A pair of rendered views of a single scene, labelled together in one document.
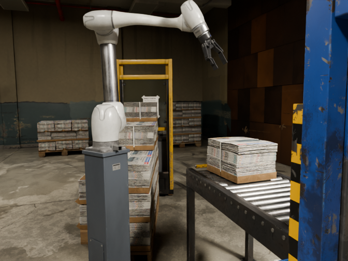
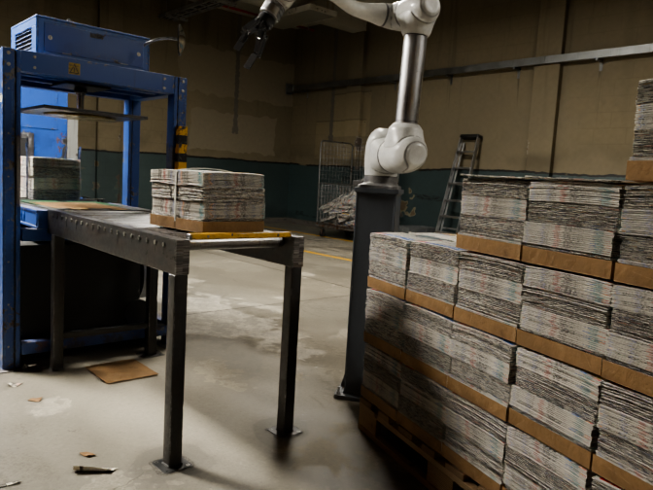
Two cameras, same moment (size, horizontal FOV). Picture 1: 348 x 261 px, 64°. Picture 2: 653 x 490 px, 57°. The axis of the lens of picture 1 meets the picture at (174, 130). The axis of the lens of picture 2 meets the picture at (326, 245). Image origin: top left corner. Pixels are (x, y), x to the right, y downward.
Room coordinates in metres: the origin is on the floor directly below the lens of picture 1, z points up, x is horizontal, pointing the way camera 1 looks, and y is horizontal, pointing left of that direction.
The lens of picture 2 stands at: (4.19, -0.97, 1.03)
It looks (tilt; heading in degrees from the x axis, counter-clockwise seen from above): 6 degrees down; 156
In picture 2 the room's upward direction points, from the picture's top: 3 degrees clockwise
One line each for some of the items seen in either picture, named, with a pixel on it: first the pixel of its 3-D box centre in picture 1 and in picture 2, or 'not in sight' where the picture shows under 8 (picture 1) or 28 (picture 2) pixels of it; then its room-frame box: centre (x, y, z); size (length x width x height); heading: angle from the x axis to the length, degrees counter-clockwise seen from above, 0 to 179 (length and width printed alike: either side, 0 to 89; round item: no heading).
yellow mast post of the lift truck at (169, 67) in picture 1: (169, 125); not in sight; (3.79, 0.06, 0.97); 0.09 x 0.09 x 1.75; 0
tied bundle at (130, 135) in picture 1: (135, 136); (536, 219); (2.76, 0.38, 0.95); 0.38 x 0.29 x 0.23; 91
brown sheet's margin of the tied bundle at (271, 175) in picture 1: (249, 174); (190, 220); (1.72, -0.47, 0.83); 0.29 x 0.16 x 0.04; 111
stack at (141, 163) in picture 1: (134, 193); (493, 371); (2.63, 0.38, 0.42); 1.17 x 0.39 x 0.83; 0
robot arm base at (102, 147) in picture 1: (107, 145); (375, 182); (1.68, 0.40, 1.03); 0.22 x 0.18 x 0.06; 52
